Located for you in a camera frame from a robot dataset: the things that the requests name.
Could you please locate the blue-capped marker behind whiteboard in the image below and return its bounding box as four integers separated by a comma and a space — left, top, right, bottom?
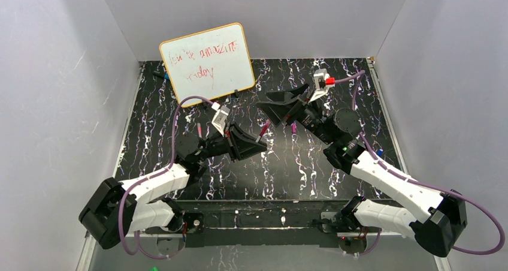
153, 72, 169, 80

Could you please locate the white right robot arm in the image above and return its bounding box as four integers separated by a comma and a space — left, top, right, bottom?
256, 86, 467, 257

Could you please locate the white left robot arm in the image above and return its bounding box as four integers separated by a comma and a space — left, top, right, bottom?
78, 124, 267, 249

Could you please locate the red gel pen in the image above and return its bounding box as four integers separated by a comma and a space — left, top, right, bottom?
255, 119, 271, 143

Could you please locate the small orange-framed whiteboard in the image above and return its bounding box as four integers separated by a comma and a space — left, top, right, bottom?
159, 23, 256, 104

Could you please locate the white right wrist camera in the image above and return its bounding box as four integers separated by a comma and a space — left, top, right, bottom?
309, 68, 335, 102

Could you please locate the pink highlighter pen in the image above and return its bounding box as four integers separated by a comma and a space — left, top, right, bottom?
196, 122, 202, 138

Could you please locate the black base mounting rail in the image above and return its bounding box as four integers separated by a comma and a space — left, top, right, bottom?
156, 199, 382, 249

